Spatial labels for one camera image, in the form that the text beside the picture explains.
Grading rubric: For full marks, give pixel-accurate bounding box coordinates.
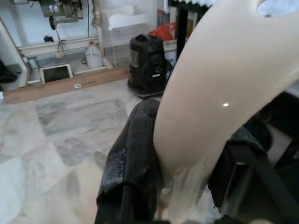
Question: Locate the black air purifier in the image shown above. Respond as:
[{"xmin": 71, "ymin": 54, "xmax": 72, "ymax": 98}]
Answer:
[{"xmin": 127, "ymin": 34, "xmax": 175, "ymax": 98}]

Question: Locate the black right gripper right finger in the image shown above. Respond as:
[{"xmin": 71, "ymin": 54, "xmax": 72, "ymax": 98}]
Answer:
[{"xmin": 206, "ymin": 126, "xmax": 299, "ymax": 224}]

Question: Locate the black wooden table leg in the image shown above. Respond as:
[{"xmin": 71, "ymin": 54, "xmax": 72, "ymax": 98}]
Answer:
[{"xmin": 176, "ymin": 0, "xmax": 196, "ymax": 46}]

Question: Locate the beige long-handled dustpan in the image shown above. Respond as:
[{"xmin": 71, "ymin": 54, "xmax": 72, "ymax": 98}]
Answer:
[{"xmin": 153, "ymin": 0, "xmax": 299, "ymax": 221}]

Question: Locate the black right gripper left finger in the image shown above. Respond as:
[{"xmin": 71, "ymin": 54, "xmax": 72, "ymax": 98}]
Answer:
[{"xmin": 94, "ymin": 98, "xmax": 164, "ymax": 224}]

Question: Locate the white framed black pedal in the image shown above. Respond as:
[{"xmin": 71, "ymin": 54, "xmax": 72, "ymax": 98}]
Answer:
[{"xmin": 40, "ymin": 63, "xmax": 74, "ymax": 84}]

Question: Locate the white wire cage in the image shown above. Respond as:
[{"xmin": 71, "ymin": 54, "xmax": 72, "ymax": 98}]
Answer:
[{"xmin": 102, "ymin": 10, "xmax": 150, "ymax": 69}]

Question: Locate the long wooden plank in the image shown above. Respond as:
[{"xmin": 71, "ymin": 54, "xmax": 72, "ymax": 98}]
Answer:
[{"xmin": 2, "ymin": 67, "xmax": 130, "ymax": 105}]

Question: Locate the white vertical pipe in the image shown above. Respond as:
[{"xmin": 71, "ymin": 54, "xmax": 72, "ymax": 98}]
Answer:
[{"xmin": 91, "ymin": 0, "xmax": 105, "ymax": 65}]

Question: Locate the white plastic jug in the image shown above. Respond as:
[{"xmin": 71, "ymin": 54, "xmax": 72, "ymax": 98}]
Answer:
[{"xmin": 83, "ymin": 41, "xmax": 104, "ymax": 70}]

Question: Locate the grey sewing machine motor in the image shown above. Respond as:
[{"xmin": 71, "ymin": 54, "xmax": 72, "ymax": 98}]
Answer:
[{"xmin": 29, "ymin": 0, "xmax": 83, "ymax": 31}]

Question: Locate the red plastic bag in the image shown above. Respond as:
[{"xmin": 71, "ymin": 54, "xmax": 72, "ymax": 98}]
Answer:
[{"xmin": 149, "ymin": 22, "xmax": 178, "ymax": 41}]

